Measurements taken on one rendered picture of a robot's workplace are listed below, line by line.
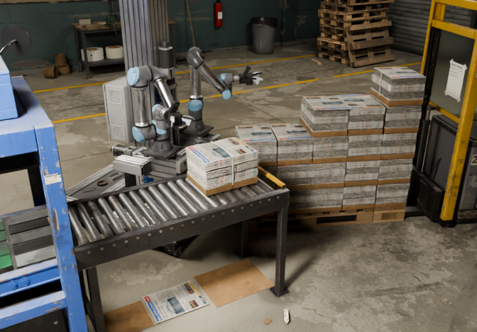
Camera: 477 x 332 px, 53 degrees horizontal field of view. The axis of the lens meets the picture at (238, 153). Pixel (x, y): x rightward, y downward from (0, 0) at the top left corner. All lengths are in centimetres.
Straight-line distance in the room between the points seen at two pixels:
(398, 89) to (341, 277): 150
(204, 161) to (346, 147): 145
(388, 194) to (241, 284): 154
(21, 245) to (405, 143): 292
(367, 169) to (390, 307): 117
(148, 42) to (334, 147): 166
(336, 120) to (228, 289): 152
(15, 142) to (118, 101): 184
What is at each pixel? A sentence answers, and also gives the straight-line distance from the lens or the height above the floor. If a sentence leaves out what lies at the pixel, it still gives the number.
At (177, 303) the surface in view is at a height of 1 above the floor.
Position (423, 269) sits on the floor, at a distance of 390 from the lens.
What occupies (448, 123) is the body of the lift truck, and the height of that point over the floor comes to 79.
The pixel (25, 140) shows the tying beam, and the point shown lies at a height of 151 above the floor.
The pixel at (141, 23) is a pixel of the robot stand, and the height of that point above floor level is 171.
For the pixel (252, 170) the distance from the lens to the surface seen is 305.
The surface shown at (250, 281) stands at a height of 0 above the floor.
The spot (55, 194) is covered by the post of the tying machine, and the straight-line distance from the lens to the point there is 219.
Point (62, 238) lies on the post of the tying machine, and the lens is 229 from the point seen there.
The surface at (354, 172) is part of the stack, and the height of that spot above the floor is 51.
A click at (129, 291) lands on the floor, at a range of 354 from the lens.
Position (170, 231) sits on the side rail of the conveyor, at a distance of 271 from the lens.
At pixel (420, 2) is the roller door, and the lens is 1146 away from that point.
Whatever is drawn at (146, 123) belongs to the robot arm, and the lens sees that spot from 343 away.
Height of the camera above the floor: 222
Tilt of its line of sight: 24 degrees down
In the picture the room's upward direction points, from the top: straight up
